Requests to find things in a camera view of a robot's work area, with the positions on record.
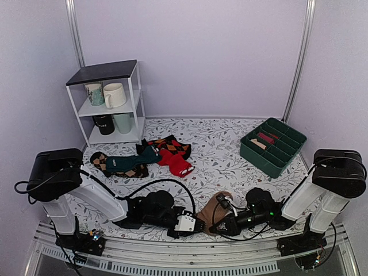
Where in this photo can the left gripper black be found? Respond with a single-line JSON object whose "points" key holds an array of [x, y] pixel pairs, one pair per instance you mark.
{"points": [[181, 234]]}

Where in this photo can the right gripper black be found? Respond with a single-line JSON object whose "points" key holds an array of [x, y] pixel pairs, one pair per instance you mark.
{"points": [[233, 229]]}

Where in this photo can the tan ribbed sock brown cuff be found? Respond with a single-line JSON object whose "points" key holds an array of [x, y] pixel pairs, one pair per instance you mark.
{"points": [[206, 213]]}

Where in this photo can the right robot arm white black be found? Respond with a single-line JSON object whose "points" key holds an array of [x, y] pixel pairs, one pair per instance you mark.
{"points": [[336, 176]]}

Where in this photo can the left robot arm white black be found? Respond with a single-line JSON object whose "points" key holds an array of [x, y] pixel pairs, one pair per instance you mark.
{"points": [[58, 173]]}

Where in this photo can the floral patterned table mat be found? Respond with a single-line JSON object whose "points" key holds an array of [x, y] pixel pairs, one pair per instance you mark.
{"points": [[218, 166]]}

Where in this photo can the red sock white trim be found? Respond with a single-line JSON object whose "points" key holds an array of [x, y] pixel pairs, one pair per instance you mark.
{"points": [[176, 163]]}

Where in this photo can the argyle brown orange sock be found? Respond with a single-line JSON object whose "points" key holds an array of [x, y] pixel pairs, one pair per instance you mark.
{"points": [[171, 144]]}

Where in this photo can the rolled beige sock in box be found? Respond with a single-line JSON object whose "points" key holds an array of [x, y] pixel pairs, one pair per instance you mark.
{"points": [[259, 144]]}

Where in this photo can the green divided storage box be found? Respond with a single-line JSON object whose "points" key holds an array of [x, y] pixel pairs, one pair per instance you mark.
{"points": [[274, 160]]}

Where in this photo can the black sock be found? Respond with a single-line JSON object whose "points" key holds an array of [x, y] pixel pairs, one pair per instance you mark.
{"points": [[142, 146]]}

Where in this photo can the rolled red sock in box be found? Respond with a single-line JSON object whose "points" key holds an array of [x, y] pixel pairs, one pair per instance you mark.
{"points": [[269, 138]]}

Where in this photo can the dark teal sock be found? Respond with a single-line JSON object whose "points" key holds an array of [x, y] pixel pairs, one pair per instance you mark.
{"points": [[125, 163]]}

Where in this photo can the argyle sock brown beige left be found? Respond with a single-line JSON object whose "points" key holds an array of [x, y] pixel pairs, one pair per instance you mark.
{"points": [[99, 161]]}

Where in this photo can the pale green mug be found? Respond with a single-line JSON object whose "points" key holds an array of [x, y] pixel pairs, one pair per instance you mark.
{"points": [[123, 122]]}

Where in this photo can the black mug white text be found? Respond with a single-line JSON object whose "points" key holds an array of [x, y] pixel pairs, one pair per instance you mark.
{"points": [[104, 123]]}

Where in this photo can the cream ceramic mug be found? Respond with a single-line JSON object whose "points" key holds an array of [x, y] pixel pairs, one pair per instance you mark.
{"points": [[114, 95]]}

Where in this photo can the white metal shelf black top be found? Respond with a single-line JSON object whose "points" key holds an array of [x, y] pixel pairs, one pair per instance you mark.
{"points": [[125, 72]]}

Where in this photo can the teal patterned mug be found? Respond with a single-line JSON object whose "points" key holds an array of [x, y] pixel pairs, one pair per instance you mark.
{"points": [[95, 93]]}

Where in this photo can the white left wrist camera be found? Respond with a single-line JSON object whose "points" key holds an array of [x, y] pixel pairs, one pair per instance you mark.
{"points": [[185, 223]]}

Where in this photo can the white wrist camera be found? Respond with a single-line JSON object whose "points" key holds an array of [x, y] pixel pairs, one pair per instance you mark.
{"points": [[185, 223], [225, 201]]}

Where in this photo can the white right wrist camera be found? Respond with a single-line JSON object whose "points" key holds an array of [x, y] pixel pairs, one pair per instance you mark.
{"points": [[225, 201]]}

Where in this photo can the aluminium front rail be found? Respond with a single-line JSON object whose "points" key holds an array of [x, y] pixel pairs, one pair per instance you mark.
{"points": [[140, 257]]}

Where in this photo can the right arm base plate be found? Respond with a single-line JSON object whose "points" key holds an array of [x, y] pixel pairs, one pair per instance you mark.
{"points": [[304, 242]]}

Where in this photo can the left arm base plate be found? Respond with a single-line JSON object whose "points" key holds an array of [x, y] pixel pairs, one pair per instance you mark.
{"points": [[92, 243]]}

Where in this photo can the right aluminium corner post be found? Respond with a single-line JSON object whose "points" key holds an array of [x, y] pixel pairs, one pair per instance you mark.
{"points": [[306, 33]]}

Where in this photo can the aluminium corner post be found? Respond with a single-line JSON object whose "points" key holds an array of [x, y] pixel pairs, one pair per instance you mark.
{"points": [[306, 33], [73, 24]]}

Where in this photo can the left aluminium corner post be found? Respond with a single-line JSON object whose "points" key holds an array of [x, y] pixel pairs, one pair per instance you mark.
{"points": [[73, 24]]}

